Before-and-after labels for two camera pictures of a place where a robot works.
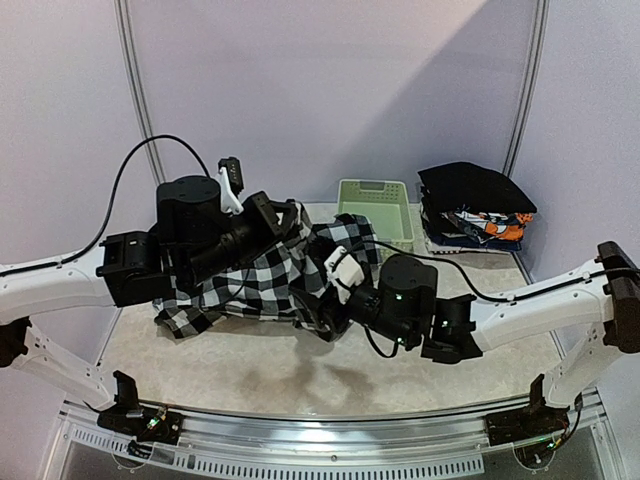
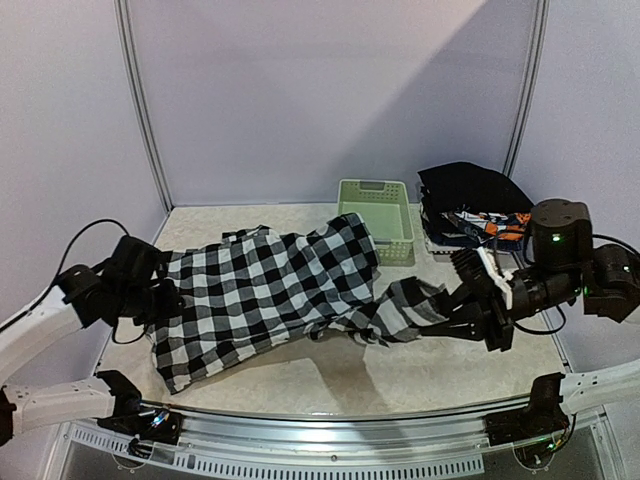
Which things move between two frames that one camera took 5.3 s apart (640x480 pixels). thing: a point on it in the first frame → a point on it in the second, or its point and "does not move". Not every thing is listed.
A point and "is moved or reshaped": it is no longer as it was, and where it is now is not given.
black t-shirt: x=471 y=187 does not move
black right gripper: x=335 y=310 → x=498 y=320
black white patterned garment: x=264 y=286 is moved or reshaped
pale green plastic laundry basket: x=386 y=203 does not move
